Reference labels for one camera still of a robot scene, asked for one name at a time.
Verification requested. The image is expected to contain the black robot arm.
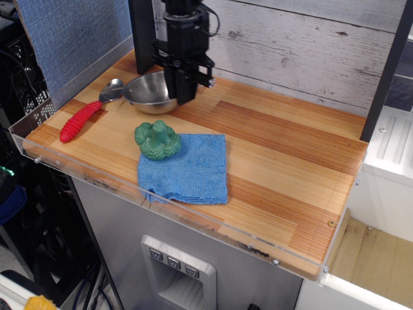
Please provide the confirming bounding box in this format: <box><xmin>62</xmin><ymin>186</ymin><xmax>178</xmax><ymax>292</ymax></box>
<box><xmin>152</xmin><ymin>1</ymin><xmax>215</xmax><ymax>105</ymax></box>

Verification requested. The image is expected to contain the clear acrylic guard rail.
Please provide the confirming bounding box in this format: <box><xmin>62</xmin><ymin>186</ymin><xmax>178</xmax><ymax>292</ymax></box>
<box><xmin>8</xmin><ymin>35</ymin><xmax>365</xmax><ymax>287</ymax></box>

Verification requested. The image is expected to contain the black right vertical post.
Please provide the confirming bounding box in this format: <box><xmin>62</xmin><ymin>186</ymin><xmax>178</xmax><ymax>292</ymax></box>
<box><xmin>360</xmin><ymin>0</ymin><xmax>412</xmax><ymax>142</ymax></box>

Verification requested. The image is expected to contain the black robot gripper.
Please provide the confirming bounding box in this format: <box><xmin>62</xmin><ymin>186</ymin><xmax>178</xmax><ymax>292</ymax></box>
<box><xmin>152</xmin><ymin>12</ymin><xmax>216</xmax><ymax>105</ymax></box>

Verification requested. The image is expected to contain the black vertical post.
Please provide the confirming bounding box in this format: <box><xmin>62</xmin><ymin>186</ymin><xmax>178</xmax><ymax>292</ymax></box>
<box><xmin>360</xmin><ymin>0</ymin><xmax>412</xmax><ymax>142</ymax></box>
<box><xmin>128</xmin><ymin>0</ymin><xmax>156</xmax><ymax>75</ymax></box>

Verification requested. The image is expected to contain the blue folded cloth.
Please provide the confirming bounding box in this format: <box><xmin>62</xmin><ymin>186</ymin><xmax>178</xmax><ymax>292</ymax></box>
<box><xmin>137</xmin><ymin>134</ymin><xmax>228</xmax><ymax>205</ymax></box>

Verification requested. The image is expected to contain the black plastic crate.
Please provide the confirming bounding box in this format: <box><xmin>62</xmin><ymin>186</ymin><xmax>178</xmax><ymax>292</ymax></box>
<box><xmin>1</xmin><ymin>31</ymin><xmax>50</xmax><ymax>122</ymax></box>

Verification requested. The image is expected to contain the red handled metal spoon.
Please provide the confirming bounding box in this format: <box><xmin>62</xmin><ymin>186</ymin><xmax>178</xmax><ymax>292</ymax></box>
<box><xmin>59</xmin><ymin>78</ymin><xmax>124</xmax><ymax>143</ymax></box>

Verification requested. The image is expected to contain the black left vertical post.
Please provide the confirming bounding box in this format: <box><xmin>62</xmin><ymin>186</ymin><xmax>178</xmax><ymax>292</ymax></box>
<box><xmin>128</xmin><ymin>0</ymin><xmax>156</xmax><ymax>75</ymax></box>

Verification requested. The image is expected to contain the stainless steel mixing bowl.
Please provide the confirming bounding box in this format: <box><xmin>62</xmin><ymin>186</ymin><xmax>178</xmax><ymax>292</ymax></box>
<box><xmin>123</xmin><ymin>71</ymin><xmax>178</xmax><ymax>114</ymax></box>

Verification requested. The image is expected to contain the blue fabric panel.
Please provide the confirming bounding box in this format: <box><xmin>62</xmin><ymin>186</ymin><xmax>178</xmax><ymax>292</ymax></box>
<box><xmin>14</xmin><ymin>0</ymin><xmax>133</xmax><ymax>109</ymax></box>

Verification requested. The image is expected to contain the green toy broccoli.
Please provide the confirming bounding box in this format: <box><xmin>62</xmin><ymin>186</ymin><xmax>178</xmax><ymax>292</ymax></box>
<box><xmin>134</xmin><ymin>120</ymin><xmax>182</xmax><ymax>161</ymax></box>

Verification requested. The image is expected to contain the yellow object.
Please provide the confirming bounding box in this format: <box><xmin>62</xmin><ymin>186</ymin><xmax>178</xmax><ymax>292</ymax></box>
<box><xmin>24</xmin><ymin>295</ymin><xmax>57</xmax><ymax>310</ymax></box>

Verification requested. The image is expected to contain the grey water dispenser panel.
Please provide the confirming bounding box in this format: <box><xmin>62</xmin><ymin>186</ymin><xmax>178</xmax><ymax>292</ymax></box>
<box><xmin>141</xmin><ymin>234</ymin><xmax>217</xmax><ymax>309</ymax></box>

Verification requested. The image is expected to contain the silver toy fridge cabinet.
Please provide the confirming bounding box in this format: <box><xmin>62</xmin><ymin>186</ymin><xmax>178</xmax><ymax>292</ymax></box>
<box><xmin>74</xmin><ymin>180</ymin><xmax>302</xmax><ymax>309</ymax></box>

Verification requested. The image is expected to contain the white toy sink counter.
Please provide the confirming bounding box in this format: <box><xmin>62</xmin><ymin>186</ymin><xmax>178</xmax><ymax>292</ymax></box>
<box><xmin>296</xmin><ymin>107</ymin><xmax>412</xmax><ymax>309</ymax></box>

